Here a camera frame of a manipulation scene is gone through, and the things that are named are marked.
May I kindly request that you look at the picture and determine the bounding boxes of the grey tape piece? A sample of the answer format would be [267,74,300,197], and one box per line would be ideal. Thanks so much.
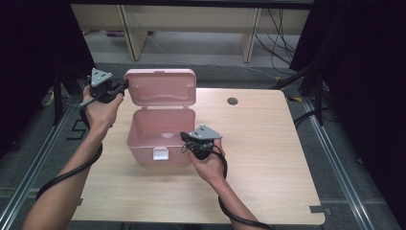
[308,205,333,216]

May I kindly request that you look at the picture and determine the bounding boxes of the black floor cables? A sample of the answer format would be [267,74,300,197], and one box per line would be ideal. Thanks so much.
[255,9,297,77]

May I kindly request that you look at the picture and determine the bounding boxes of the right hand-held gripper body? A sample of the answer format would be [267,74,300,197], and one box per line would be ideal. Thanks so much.
[183,124,223,161]

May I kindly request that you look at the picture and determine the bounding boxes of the black metal stand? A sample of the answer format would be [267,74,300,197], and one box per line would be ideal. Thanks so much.
[271,61,326,127]
[52,65,97,127]

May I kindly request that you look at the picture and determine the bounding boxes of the pink plastic storage box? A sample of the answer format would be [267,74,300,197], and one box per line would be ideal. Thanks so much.
[123,68,198,167]

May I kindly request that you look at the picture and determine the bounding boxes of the black curtain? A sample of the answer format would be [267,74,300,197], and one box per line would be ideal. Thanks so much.
[0,0,101,156]
[288,0,406,226]

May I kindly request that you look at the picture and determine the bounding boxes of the metal floor rail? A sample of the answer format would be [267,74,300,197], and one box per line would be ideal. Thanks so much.
[301,95,375,230]
[0,92,81,230]

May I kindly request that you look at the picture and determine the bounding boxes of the beige background desk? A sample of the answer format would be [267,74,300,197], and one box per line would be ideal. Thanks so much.
[70,3,310,63]

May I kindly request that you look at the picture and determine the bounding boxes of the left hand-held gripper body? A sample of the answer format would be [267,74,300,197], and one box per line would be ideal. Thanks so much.
[66,67,118,110]

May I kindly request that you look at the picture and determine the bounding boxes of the person's left hand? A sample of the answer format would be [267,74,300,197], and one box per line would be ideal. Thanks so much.
[81,85,124,135]

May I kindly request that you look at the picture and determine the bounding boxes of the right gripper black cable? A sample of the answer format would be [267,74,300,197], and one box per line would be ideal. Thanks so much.
[210,148,276,230]

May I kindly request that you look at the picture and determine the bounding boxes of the person's right hand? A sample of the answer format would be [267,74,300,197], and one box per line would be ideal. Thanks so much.
[188,147,226,190]

